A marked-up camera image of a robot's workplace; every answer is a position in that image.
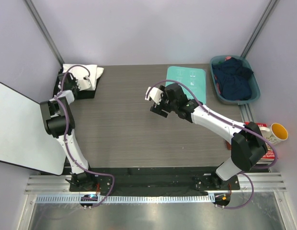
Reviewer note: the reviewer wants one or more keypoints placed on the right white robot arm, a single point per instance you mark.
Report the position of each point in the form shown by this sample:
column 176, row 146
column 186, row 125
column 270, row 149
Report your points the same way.
column 247, row 143

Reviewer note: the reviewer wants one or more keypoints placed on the white board panel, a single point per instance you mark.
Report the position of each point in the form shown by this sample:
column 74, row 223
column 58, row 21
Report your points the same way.
column 23, row 139

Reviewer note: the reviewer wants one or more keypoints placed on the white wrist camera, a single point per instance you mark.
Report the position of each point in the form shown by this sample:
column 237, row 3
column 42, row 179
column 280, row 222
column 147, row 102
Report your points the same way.
column 154, row 94
column 84, row 83

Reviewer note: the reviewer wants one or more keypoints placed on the folded black t shirt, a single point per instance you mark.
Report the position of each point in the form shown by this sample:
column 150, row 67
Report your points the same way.
column 81, row 95

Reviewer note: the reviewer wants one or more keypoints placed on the dark blue clothes pile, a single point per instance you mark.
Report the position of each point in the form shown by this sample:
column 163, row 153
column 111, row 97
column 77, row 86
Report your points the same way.
column 232, row 79

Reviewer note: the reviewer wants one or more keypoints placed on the white yellow floral mug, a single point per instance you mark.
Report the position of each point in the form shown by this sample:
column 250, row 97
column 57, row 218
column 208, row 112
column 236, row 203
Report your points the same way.
column 275, row 133

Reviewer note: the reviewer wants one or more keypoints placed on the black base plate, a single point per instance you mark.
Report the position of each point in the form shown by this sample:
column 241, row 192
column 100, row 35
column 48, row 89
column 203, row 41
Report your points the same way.
column 158, row 181

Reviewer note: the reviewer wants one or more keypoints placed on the aluminium rail frame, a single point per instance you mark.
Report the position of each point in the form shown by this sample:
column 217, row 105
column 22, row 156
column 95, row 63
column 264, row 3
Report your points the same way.
column 259, row 205

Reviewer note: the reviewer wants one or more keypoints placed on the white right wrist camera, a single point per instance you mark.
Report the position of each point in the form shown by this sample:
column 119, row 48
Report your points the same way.
column 154, row 94

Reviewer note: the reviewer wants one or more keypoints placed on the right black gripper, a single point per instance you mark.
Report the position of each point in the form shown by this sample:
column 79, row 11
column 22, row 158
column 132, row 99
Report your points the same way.
column 157, row 109

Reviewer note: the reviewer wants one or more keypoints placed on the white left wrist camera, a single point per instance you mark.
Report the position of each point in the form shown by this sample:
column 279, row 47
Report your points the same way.
column 84, row 83

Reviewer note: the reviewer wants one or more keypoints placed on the white printed t shirt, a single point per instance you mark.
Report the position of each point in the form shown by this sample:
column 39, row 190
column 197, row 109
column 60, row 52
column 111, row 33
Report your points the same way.
column 78, row 70

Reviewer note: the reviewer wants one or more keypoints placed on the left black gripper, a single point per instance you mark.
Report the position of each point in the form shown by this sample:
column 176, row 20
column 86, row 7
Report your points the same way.
column 74, row 83

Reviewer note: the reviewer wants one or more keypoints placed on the red book stack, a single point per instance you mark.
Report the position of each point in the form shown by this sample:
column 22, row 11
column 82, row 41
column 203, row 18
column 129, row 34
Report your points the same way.
column 270, row 155

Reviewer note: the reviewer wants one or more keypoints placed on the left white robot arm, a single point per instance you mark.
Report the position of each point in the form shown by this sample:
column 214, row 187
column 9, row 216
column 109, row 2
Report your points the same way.
column 60, row 124

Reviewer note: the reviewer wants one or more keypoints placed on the teal plastic basket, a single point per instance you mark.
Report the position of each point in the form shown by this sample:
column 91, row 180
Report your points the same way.
column 252, row 81

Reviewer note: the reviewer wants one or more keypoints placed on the teal folding board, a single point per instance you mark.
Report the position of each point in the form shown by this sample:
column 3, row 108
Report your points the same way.
column 194, row 79

